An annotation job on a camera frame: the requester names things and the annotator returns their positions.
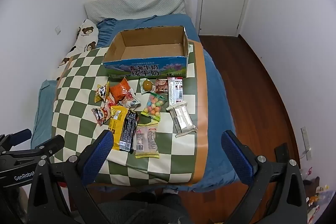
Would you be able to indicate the white wall power panel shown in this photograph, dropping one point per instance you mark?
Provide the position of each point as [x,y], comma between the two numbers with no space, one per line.
[305,142]

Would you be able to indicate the blue bed sheet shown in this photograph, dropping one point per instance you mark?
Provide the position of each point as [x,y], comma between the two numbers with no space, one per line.
[218,108]

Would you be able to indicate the cardboard box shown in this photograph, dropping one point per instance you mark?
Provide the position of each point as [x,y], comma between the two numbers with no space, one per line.
[147,70]

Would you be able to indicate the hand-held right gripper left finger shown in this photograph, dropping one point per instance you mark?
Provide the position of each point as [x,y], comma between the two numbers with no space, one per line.
[98,155]

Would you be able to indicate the brown pastry packet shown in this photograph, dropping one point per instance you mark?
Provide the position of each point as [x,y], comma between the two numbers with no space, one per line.
[146,85]

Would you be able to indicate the clear white bars packet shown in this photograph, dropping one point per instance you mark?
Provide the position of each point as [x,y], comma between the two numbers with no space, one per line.
[182,119]

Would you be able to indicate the colourful small items pile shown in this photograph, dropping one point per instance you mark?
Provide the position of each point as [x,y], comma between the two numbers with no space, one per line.
[315,190]

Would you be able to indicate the small red-brown packet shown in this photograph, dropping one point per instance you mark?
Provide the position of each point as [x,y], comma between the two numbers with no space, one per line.
[161,87]

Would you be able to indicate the white wall socket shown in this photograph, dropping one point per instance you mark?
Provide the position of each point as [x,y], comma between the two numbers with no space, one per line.
[57,29]

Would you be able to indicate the bear print pillow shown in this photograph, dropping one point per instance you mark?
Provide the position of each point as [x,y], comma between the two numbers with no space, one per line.
[84,37]

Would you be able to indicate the green white checkered blanket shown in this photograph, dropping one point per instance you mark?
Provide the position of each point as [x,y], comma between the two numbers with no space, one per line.
[78,98]

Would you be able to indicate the black floor object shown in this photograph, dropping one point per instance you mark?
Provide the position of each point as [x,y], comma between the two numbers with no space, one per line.
[282,151]

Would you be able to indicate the yellow panda snack packet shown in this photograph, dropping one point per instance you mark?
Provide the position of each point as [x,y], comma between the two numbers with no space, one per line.
[103,92]

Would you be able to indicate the clear pale cake packet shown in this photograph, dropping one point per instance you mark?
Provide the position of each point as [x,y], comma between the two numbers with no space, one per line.
[147,140]

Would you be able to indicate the white textured pillow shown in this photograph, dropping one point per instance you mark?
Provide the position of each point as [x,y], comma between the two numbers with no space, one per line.
[136,3]

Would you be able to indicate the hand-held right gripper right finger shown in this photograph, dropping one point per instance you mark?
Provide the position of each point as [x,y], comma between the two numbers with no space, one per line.
[236,158]

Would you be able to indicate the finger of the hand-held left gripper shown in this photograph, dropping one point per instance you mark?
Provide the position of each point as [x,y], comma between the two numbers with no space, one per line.
[52,144]
[19,134]

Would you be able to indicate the long black snack packet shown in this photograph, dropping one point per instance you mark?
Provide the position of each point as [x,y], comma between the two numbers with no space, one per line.
[128,132]

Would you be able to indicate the white mushroom print packet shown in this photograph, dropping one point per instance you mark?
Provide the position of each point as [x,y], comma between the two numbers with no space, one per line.
[130,102]

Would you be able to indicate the long yellow snack packet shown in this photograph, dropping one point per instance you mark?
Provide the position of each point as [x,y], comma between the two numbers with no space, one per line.
[117,127]

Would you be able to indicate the red panda snack packet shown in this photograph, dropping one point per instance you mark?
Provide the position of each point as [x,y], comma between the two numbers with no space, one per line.
[101,113]

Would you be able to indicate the orange snack packet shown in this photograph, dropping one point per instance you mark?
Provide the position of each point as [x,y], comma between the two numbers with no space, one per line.
[119,90]

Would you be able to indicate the colourful candy balls bag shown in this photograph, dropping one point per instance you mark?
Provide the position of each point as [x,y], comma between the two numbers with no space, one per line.
[154,106]

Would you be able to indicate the white red label packet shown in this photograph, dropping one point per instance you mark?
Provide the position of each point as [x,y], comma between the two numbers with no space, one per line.
[175,92]

